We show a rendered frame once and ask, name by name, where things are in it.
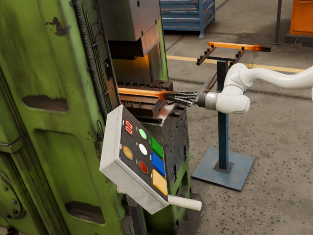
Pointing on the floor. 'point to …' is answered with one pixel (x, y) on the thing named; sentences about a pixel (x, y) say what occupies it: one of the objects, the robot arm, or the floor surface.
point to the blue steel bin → (187, 15)
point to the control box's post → (136, 216)
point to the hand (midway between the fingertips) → (169, 95)
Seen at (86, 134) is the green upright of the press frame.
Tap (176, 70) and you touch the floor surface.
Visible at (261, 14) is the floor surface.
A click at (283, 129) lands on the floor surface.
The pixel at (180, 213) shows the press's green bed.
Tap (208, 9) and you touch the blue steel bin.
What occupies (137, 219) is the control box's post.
